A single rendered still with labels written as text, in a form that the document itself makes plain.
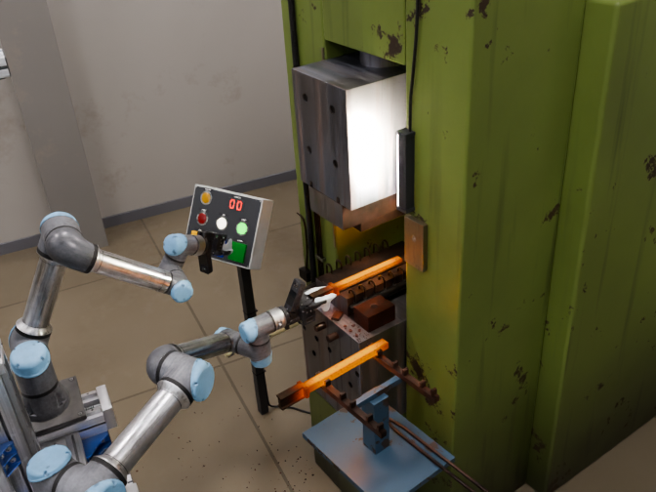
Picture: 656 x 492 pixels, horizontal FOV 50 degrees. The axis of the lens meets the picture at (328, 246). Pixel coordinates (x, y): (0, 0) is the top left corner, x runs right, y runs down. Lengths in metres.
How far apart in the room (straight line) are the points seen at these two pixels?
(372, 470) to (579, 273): 0.93
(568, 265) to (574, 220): 0.17
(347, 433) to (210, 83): 3.36
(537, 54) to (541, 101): 0.15
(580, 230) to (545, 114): 0.43
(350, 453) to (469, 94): 1.16
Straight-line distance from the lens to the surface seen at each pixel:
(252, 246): 2.76
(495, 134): 2.04
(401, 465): 2.29
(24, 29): 4.62
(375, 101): 2.18
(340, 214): 2.33
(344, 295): 2.51
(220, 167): 5.43
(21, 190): 5.21
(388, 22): 2.12
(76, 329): 4.37
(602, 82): 2.20
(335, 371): 2.20
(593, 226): 2.42
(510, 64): 2.00
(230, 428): 3.49
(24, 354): 2.46
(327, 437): 2.38
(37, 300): 2.48
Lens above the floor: 2.43
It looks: 31 degrees down
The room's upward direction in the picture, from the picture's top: 4 degrees counter-clockwise
